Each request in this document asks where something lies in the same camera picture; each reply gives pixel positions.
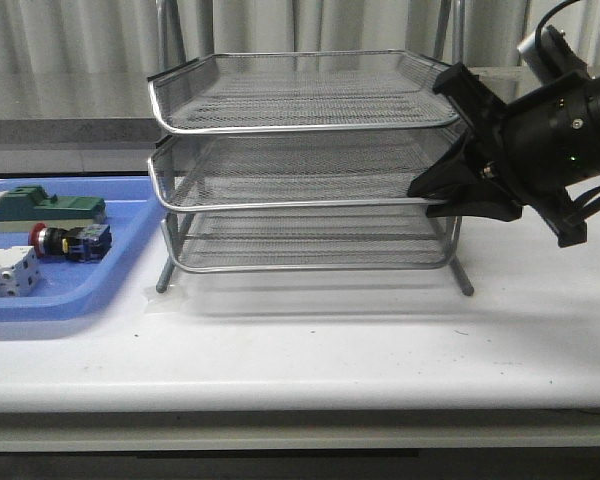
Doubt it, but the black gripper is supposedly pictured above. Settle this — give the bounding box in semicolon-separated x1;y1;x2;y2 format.
407;62;596;247

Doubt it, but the silver mesh tray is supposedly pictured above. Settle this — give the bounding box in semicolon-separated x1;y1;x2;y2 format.
148;126;463;213
148;50;459;135
161;204;460;274

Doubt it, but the red emergency stop button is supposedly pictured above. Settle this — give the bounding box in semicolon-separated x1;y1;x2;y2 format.
29;223;112;262

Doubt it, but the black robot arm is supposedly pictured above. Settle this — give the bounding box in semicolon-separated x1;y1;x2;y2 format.
408;63;600;248

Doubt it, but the silver mesh top tray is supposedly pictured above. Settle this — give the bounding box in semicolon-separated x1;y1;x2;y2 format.
148;50;459;135

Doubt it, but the silver mesh bottom tray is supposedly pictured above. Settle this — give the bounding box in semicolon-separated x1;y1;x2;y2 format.
161;204;460;274

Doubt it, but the clear tape on table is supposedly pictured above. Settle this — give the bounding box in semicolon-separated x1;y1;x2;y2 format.
143;285;188;314

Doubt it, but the white curtain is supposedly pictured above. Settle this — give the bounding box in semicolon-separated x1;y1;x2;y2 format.
0;1;600;74

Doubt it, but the blue plastic tray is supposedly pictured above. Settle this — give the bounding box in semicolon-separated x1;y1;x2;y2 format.
0;176;163;322

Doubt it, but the grey stone window ledge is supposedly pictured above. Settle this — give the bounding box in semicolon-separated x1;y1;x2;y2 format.
0;65;600;147

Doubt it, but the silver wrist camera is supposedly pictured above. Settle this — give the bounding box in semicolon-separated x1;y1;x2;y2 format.
517;25;588;85

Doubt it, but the grey metal rack frame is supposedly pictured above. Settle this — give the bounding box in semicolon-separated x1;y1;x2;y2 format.
154;0;476;298

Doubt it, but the green and cream switch block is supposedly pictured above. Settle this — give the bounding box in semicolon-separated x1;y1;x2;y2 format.
0;185;106;233

